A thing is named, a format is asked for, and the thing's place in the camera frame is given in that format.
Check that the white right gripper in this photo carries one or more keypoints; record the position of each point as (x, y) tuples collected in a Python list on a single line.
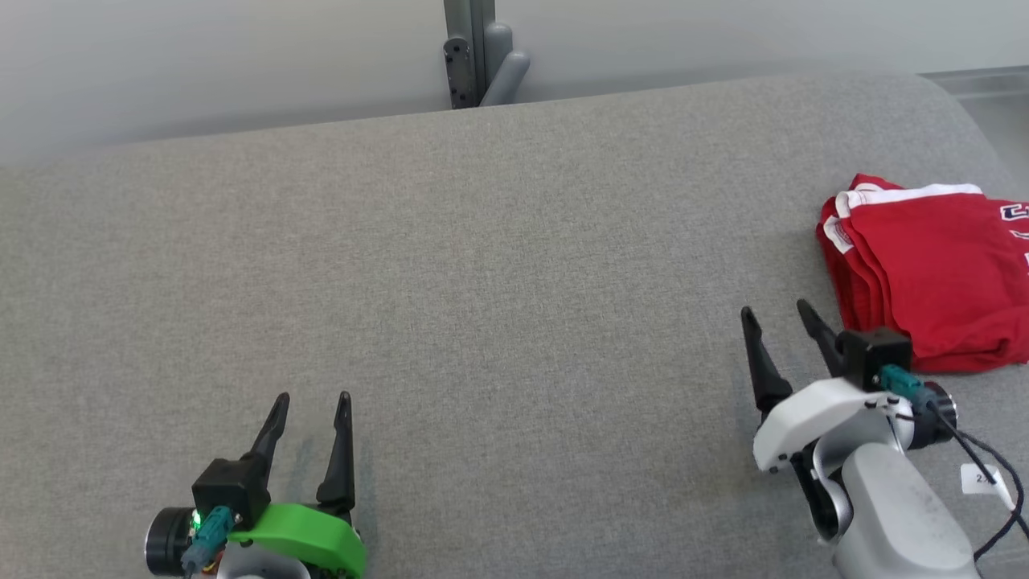
[(820, 414)]

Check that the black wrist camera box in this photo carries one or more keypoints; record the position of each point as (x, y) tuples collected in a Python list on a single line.
[(876, 354), (233, 486)]

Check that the red shorts with white stripes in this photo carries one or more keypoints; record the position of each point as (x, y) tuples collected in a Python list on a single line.
[(940, 265)]

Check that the grey metal frame post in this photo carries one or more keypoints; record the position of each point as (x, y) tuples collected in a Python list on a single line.
[(482, 32)]

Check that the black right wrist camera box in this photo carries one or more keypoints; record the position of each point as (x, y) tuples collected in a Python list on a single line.
[(876, 354)]

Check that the teal left camera connector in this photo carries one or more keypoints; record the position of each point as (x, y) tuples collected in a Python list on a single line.
[(207, 537)]

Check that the grey fabric sofa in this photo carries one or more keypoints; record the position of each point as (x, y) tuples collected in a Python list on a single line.
[(482, 322)]

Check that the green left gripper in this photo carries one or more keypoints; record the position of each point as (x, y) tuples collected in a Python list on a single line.
[(313, 539)]

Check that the teal camera connector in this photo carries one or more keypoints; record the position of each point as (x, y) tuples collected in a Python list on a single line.
[(207, 537), (904, 384)]

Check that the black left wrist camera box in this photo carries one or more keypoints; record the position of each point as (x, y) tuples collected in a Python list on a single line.
[(233, 486)]

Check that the teal right camera connector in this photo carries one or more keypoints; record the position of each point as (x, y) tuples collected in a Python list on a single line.
[(904, 384)]

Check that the dark perforated bracket plate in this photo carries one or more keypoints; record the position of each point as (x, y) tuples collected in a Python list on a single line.
[(460, 72)]

